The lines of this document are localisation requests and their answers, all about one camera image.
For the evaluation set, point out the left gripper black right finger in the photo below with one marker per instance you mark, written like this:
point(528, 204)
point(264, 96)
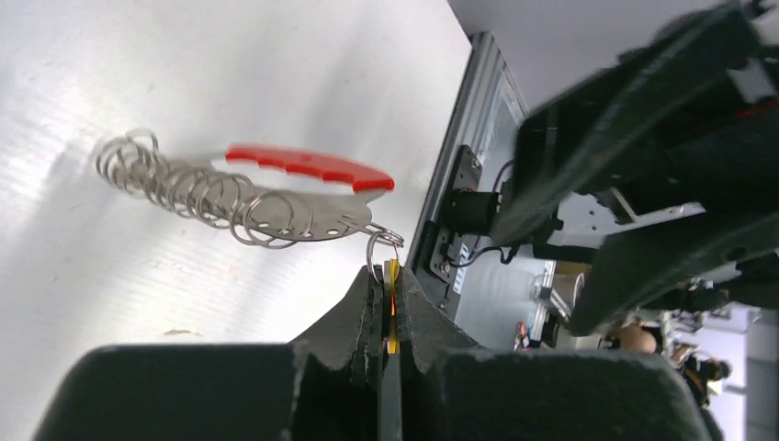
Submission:
point(455, 389)

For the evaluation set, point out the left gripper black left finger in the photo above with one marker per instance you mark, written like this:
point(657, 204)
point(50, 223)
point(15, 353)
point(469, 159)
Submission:
point(323, 385)

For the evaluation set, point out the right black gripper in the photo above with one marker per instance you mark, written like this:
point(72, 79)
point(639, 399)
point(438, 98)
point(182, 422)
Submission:
point(670, 125)

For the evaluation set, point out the key with yellow tag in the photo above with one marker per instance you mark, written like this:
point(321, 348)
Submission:
point(386, 276)

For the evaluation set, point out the metal keyring with red handle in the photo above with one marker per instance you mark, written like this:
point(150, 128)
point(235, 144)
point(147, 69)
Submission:
point(273, 218)

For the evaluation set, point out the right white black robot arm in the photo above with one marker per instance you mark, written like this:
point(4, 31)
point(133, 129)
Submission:
point(578, 226)

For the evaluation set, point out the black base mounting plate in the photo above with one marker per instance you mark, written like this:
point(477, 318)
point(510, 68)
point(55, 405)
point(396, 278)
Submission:
point(451, 239)

